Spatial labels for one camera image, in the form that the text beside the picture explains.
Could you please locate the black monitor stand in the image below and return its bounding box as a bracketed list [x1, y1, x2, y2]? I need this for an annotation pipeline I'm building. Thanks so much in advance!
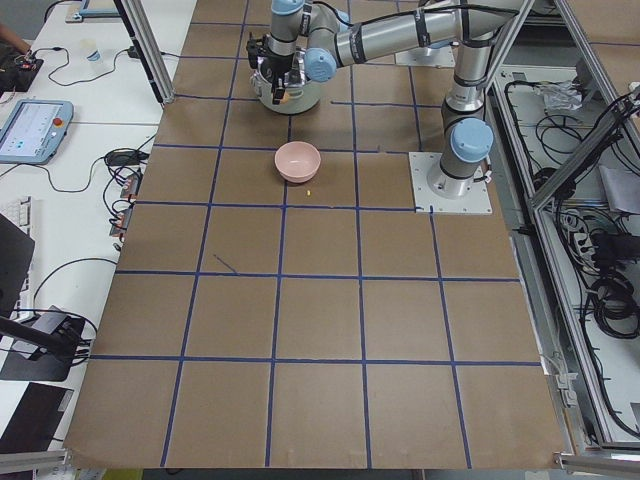
[1, 217, 85, 382]

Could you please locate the pink bowl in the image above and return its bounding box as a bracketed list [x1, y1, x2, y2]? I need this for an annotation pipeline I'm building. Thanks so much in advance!
[274, 141, 321, 184]

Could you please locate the aluminium frame post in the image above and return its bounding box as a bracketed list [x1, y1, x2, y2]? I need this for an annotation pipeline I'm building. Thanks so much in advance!
[114, 0, 175, 105]

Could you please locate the white keyboard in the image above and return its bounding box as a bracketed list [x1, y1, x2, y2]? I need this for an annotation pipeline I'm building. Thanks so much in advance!
[1, 195, 34, 320]

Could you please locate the black gripper egg arm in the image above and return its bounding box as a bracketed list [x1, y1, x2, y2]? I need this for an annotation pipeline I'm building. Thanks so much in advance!
[246, 33, 296, 103]

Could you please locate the blue teach pendant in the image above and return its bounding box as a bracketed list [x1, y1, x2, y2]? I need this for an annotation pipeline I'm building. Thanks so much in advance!
[1, 99, 74, 166]

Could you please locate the paper cup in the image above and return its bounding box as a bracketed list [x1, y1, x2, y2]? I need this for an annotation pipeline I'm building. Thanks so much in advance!
[80, 38, 103, 66]

